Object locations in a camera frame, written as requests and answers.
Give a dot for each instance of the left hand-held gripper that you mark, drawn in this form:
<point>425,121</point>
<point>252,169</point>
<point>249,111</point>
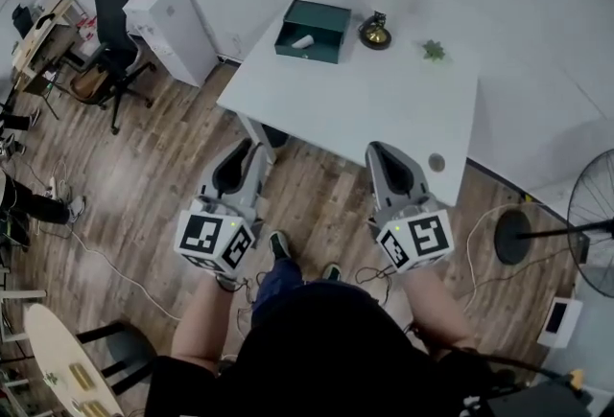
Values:
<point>201,233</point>

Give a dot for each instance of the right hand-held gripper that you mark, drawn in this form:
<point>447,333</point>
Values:
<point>422,233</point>

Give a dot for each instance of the small white cylinder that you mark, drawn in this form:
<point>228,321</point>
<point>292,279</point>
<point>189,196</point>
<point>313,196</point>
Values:
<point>303,42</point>

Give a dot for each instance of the dark green box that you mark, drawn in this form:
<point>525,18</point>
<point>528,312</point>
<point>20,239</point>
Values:
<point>331,19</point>

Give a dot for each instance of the person's left forearm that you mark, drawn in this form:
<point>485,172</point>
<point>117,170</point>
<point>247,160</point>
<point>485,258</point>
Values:
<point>206,319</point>

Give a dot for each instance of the person's right forearm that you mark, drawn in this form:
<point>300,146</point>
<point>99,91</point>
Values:
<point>436,305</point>

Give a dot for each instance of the white device with black screen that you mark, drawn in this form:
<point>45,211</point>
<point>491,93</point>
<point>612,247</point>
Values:
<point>559,321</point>

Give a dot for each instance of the round grey table grommet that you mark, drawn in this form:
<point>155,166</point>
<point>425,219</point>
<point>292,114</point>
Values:
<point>436,162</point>

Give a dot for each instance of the person's left shoe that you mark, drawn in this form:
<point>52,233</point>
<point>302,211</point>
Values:
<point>279,245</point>

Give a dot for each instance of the person's shoe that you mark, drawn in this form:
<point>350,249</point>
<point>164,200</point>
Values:
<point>332,271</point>
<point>279,245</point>

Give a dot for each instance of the white wristband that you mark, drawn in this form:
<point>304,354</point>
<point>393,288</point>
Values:
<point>226,283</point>

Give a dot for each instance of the person's right shoe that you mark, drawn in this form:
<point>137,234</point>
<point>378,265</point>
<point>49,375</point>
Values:
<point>332,271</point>

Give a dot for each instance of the black floor fan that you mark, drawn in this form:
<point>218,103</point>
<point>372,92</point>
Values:
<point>513,238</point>

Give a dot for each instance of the small green plant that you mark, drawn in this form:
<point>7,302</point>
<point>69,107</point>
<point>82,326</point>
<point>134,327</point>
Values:
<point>434,51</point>

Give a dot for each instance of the white shade brass table lamp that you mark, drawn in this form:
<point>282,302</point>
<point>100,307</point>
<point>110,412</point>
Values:
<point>376,37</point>

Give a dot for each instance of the white water dispenser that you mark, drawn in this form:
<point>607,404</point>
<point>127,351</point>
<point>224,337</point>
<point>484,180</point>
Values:
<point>172,27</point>

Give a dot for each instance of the white power strip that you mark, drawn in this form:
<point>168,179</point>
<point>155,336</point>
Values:
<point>53,189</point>

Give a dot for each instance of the person's black shirt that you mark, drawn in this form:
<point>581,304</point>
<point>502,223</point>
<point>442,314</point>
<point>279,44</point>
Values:
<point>326,357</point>

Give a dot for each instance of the black office chair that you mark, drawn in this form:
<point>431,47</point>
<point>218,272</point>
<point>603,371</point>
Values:
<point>112,31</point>

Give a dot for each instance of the round white table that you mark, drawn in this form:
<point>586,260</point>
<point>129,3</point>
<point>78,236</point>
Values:
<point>53,348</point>

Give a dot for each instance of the wooden desk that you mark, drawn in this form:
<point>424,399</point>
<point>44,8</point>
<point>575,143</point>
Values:
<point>43,29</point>

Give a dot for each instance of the yellow striped block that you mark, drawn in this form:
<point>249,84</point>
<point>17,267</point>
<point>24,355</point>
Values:
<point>96,409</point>
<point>81,377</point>

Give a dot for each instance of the white metal frame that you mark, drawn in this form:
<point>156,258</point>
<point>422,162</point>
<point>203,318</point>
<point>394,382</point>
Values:
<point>21,294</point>

